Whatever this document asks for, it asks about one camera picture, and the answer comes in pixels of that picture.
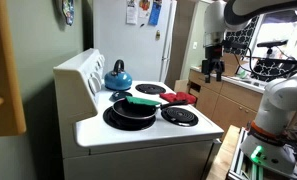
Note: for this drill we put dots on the white light switch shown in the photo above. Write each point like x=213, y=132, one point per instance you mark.
x=195, y=45

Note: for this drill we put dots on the black white patterned curtain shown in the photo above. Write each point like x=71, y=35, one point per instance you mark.
x=244, y=35

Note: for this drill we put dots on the dark blue spoon rest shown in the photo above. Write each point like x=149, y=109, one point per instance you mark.
x=119, y=95

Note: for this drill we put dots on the gold fridge magnet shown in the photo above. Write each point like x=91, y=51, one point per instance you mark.
x=158, y=35

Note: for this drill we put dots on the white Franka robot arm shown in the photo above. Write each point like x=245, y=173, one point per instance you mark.
x=278, y=100

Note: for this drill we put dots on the white refrigerator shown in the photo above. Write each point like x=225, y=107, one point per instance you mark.
x=131, y=50

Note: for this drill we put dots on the black frying pan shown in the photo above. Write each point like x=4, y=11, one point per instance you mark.
x=134, y=111

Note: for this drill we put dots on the green sponge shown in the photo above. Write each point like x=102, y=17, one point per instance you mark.
x=143, y=101

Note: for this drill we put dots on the white paper note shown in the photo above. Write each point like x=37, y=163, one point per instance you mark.
x=132, y=13

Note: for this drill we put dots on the small green object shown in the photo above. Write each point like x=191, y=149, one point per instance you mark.
x=243, y=74

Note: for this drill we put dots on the blue paper sheet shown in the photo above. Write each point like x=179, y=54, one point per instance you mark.
x=154, y=13

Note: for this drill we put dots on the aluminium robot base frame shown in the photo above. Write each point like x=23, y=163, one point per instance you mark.
x=236, y=163

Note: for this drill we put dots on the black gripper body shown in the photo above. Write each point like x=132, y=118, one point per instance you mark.
x=213, y=65

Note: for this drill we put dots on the black white patterned panel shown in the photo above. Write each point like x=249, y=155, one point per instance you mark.
x=271, y=68

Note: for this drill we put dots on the white oven door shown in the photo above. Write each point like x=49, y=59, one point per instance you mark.
x=216, y=150

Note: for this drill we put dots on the wooden wall shelf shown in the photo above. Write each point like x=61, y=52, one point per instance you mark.
x=8, y=66

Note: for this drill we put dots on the paper with orange picture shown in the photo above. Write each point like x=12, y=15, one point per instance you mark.
x=144, y=6

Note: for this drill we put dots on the black camera on stand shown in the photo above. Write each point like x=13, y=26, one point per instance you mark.
x=271, y=43

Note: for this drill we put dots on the white electric stove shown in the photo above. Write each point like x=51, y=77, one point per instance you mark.
x=138, y=136

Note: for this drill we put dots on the brown cardboard piece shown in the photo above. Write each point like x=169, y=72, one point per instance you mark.
x=181, y=86

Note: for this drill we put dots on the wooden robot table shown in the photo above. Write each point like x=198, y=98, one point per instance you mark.
x=221, y=156

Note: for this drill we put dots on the wooden kitchen cabinet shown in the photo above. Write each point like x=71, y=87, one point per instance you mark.
x=231, y=106

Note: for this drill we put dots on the red cloth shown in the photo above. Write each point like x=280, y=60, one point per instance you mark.
x=178, y=97

